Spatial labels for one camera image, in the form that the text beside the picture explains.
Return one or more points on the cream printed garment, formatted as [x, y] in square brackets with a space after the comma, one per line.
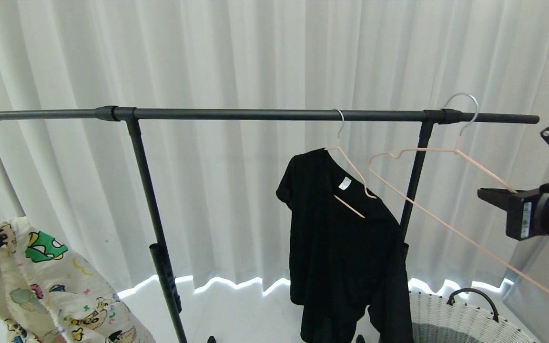
[65, 295]

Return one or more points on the pink clothes hanger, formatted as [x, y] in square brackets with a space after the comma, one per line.
[350, 164]
[455, 151]

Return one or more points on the black garment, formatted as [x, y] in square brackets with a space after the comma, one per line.
[341, 267]

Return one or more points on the white laundry basket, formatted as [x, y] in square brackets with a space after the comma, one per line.
[446, 319]

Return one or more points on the black clothes rack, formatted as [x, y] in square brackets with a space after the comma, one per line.
[255, 114]

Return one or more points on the white curtain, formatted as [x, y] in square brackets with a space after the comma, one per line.
[208, 57]

